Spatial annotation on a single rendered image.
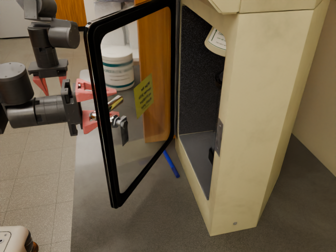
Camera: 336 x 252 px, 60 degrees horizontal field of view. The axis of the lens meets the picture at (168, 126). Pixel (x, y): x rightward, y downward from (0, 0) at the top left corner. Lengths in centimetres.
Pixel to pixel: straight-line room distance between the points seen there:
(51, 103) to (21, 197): 168
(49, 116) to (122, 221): 29
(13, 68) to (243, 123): 41
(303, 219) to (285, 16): 49
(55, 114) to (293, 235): 57
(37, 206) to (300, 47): 192
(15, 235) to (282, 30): 149
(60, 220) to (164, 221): 136
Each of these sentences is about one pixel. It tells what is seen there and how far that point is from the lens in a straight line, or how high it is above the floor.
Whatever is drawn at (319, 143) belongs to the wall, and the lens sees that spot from 100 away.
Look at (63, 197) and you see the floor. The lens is 214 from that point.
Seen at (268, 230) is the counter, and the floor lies 94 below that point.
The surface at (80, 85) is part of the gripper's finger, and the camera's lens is 61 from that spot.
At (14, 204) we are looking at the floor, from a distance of 223.
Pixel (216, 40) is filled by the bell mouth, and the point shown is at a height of 134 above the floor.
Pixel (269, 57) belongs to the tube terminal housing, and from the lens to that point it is 46.
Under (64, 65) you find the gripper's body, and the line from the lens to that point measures 87.
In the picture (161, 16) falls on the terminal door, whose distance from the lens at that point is 65.
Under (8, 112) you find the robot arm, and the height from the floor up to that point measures 122.
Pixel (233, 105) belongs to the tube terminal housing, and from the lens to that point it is 47.
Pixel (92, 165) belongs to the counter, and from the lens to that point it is 87.
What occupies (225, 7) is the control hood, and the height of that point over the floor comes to 142.
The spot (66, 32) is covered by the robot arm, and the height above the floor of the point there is 129.
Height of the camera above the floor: 150
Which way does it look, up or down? 34 degrees down
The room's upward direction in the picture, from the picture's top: straight up
